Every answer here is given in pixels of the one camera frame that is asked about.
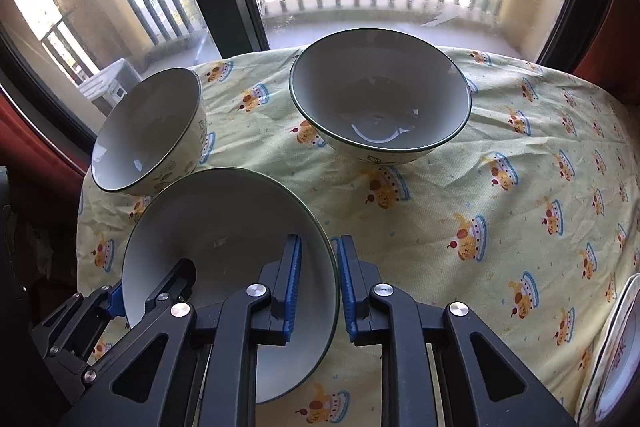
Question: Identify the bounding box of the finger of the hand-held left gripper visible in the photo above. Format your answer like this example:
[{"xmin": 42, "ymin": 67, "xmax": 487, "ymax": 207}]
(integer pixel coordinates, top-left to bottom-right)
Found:
[
  {"xmin": 32, "ymin": 284, "xmax": 126, "ymax": 358},
  {"xmin": 75, "ymin": 258, "xmax": 197, "ymax": 388}
]

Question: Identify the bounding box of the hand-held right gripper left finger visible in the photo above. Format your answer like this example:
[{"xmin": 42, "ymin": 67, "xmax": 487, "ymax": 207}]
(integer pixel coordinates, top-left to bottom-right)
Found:
[{"xmin": 60, "ymin": 234, "xmax": 303, "ymax": 427}]

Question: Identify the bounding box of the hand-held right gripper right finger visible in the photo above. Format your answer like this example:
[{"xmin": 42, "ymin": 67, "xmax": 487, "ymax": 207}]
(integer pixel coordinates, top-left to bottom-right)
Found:
[{"xmin": 336, "ymin": 234, "xmax": 576, "ymax": 427}]

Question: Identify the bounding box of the white bowl green rim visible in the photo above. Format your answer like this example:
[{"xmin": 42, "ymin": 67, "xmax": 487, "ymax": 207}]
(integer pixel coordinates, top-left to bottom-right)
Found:
[
  {"xmin": 91, "ymin": 68, "xmax": 208, "ymax": 196},
  {"xmin": 289, "ymin": 28, "xmax": 472, "ymax": 166},
  {"xmin": 121, "ymin": 168, "xmax": 337, "ymax": 405}
]

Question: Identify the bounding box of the purple rimmed white plate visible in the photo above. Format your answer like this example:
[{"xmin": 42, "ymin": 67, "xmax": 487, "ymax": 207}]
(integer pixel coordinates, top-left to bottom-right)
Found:
[{"xmin": 592, "ymin": 272, "xmax": 640, "ymax": 427}]

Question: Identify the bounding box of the yellow printed tablecloth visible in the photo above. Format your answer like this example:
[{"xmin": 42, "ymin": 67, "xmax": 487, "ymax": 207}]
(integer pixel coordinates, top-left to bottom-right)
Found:
[{"xmin": 75, "ymin": 44, "xmax": 640, "ymax": 427}]

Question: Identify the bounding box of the red curtain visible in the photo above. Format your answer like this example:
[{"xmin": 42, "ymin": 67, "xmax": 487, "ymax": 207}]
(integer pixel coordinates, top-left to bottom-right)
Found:
[
  {"xmin": 0, "ymin": 87, "xmax": 93, "ymax": 208},
  {"xmin": 570, "ymin": 0, "xmax": 640, "ymax": 108}
]

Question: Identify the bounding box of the white plastic crate outside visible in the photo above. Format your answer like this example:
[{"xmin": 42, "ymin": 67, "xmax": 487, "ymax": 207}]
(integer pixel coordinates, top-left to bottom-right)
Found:
[{"xmin": 77, "ymin": 58, "xmax": 143, "ymax": 115}]

